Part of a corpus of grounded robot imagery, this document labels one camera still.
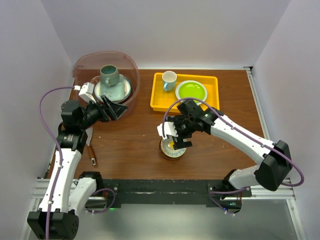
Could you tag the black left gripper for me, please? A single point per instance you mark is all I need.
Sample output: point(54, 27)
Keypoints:
point(117, 109)

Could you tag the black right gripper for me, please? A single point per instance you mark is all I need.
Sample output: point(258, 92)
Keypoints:
point(178, 142)

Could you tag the yellow rimmed bowl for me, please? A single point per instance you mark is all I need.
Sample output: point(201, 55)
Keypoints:
point(170, 150)

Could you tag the mint green divided dish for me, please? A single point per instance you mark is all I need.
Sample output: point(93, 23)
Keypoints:
point(114, 93)

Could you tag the teal glazed mug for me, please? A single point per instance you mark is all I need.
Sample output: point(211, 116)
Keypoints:
point(109, 75)

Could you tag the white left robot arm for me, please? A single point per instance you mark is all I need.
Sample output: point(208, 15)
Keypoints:
point(57, 217)

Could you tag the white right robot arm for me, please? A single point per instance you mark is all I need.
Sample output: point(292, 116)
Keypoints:
point(271, 165)

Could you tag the transparent pink plastic bin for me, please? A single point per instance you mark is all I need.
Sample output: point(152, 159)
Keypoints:
point(87, 69)

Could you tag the yellow plastic tray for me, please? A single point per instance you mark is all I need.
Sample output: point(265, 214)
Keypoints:
point(161, 100)

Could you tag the white scalloped plate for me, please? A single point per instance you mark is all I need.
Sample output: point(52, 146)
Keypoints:
point(177, 88)

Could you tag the lime green small plate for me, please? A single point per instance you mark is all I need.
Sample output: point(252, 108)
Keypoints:
point(191, 89)

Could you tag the light blue ceramic mug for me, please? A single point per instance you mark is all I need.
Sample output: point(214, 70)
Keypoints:
point(169, 79)

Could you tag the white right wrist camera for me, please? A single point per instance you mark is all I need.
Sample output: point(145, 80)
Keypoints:
point(167, 129)

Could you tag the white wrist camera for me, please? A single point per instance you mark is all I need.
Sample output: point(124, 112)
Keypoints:
point(167, 129)
point(85, 92)

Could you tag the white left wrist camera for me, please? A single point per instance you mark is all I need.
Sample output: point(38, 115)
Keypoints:
point(85, 92)

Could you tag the wooden handled metal scraper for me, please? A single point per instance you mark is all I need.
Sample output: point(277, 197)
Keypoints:
point(90, 149)

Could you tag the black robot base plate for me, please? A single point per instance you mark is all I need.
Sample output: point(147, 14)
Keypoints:
point(165, 192)

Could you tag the aluminium frame rail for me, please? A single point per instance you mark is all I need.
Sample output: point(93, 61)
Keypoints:
point(284, 193)

